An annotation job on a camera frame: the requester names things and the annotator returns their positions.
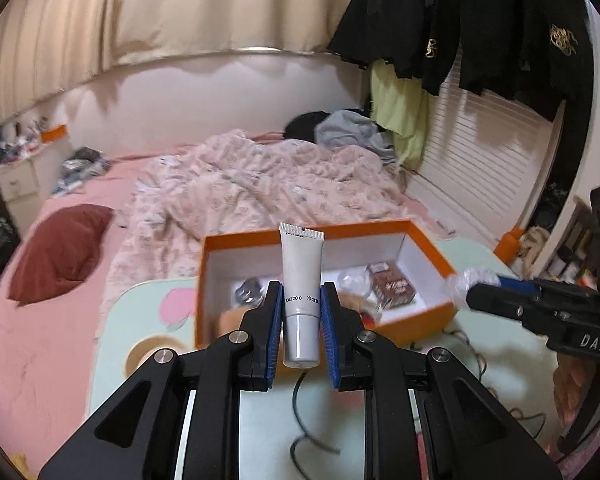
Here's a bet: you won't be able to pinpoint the pink floral blanket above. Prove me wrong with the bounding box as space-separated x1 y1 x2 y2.
102 129 456 281

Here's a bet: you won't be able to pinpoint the beige curtain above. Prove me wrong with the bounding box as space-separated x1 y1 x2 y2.
0 0 366 131

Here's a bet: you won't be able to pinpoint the white cabinet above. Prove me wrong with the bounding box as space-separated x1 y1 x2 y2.
0 157 43 231

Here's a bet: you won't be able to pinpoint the beige plush toy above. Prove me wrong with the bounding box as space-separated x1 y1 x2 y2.
517 226 551 271

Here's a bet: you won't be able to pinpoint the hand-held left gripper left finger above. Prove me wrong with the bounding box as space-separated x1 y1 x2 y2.
37 280 286 480

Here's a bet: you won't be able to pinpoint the pink bed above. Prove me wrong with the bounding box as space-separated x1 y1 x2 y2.
0 130 291 466

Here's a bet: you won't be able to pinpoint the black clothes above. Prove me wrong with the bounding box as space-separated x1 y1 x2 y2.
284 109 366 141

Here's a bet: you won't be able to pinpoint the white louvered door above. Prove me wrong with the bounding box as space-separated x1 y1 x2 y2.
405 55 568 251

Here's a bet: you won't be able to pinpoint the black hanging jacket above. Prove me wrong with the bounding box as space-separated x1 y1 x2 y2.
327 0 461 81
422 0 596 121

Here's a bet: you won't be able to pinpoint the maroon pillow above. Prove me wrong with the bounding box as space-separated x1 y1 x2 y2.
7 204 115 306

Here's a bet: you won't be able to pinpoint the grey clothes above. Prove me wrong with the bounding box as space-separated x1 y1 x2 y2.
314 110 398 166

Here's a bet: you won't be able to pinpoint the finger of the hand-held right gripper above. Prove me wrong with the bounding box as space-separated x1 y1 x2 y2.
495 274 548 295
466 284 548 328

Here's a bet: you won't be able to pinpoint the person's right hand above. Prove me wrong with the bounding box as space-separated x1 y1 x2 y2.
552 355 600 411

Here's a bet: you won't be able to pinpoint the light green cloth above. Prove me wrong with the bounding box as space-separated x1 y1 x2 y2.
369 59 431 171

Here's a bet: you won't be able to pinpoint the round compact case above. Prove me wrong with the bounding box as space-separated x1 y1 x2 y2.
234 277 266 307

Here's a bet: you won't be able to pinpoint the orange cardboard box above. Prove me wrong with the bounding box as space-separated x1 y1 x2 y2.
195 217 460 351

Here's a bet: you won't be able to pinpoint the brown printed carton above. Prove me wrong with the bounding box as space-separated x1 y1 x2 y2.
367 261 416 311

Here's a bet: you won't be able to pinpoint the peach powder puff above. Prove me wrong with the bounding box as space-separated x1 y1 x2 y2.
215 305 256 348

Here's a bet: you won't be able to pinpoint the blue patterned clothing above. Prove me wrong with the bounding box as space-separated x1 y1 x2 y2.
52 146 112 196

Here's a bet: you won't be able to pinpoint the white cosmetic tube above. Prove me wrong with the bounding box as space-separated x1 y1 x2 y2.
279 222 326 368

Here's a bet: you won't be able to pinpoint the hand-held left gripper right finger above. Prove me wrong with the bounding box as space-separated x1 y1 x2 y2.
320 281 563 480

